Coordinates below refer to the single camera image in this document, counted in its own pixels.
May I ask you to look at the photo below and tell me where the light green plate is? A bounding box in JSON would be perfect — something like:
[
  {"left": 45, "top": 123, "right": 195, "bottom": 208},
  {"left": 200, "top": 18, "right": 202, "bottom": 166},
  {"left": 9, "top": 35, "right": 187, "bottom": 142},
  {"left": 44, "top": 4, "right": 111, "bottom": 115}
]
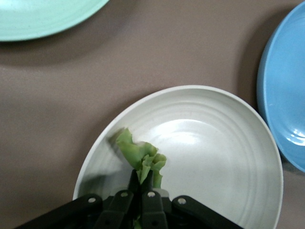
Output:
[{"left": 0, "top": 0, "right": 111, "bottom": 42}]

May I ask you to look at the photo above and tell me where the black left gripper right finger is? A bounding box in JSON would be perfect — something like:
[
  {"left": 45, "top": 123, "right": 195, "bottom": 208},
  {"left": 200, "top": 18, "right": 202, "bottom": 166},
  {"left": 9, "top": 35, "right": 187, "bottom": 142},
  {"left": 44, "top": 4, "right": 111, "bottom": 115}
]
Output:
[{"left": 140, "top": 169, "right": 243, "bottom": 229}]

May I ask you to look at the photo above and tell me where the green lettuce leaf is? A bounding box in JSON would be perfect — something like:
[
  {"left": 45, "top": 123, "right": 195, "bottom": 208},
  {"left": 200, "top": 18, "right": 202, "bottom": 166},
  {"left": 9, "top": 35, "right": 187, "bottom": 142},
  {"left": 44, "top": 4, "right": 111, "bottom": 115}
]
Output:
[{"left": 115, "top": 127, "right": 167, "bottom": 191}]

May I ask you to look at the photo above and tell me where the beige plate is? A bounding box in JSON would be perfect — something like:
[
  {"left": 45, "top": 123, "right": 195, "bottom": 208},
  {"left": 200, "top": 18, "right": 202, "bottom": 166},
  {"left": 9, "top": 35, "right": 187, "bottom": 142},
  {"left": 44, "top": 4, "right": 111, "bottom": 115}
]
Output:
[{"left": 72, "top": 85, "right": 285, "bottom": 229}]

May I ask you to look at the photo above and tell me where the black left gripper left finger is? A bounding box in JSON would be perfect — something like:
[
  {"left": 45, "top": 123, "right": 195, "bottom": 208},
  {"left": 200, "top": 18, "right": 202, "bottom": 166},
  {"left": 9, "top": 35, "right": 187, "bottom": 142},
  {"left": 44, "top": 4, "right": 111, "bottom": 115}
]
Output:
[{"left": 14, "top": 168, "right": 141, "bottom": 229}]

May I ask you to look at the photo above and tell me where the blue plate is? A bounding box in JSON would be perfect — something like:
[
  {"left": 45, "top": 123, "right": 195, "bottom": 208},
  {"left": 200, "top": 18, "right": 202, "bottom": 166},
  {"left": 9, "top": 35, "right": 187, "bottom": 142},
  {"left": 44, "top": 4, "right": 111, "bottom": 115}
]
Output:
[{"left": 256, "top": 2, "right": 305, "bottom": 173}]

